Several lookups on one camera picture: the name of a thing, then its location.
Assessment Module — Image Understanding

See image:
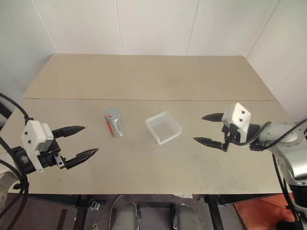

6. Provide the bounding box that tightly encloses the black table frame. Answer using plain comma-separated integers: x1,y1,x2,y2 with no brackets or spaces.
27,193,267,230

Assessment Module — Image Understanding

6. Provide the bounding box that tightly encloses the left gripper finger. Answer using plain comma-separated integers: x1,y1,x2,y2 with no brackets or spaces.
51,125,86,140
63,148,100,170

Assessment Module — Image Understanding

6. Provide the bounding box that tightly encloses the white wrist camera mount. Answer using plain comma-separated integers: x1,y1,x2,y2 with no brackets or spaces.
21,120,54,173
221,103,252,143

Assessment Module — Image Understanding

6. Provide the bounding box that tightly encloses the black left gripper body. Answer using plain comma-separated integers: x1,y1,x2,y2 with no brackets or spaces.
37,138,70,170

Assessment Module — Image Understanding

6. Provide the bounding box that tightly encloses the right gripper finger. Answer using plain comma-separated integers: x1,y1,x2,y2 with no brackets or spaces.
193,137,226,150
201,113,225,123

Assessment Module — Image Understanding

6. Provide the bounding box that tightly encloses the silver red can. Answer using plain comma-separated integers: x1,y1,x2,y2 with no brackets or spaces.
103,107,125,139

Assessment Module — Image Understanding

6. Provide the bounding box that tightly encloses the small metal floor bracket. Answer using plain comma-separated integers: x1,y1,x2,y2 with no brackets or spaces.
88,198,107,211

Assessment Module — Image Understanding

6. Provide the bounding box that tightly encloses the thin grey floor cable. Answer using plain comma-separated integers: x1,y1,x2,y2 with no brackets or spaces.
108,194,127,230

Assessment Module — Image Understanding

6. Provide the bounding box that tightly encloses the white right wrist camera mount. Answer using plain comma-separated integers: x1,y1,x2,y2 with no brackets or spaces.
221,103,252,143

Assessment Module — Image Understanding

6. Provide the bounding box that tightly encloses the orange floor mat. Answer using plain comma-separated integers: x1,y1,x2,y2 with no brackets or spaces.
234,192,299,230

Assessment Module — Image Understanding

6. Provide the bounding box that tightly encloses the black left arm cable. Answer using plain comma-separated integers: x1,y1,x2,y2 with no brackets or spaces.
0,92,34,204

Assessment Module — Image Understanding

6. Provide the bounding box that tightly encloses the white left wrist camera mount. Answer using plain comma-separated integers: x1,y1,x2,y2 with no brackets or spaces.
21,120,54,173

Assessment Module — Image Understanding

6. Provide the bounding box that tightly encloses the clear plastic square container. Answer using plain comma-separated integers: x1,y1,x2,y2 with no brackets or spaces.
145,110,182,146

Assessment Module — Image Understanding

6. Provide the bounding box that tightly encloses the grey rounded robot leg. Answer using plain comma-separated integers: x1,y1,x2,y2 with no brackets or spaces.
171,203,200,230
114,202,142,230

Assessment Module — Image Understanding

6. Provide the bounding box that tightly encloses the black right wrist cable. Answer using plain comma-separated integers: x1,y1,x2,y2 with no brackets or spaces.
225,121,307,154

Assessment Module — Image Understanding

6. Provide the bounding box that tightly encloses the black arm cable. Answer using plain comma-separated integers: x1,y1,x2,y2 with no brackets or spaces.
272,152,303,230
0,92,34,204

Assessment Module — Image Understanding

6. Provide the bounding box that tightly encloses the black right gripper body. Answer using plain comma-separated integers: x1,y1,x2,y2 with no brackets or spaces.
221,123,241,153

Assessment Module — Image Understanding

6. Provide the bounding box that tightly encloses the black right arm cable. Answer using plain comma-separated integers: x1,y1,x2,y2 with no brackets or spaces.
272,152,303,230

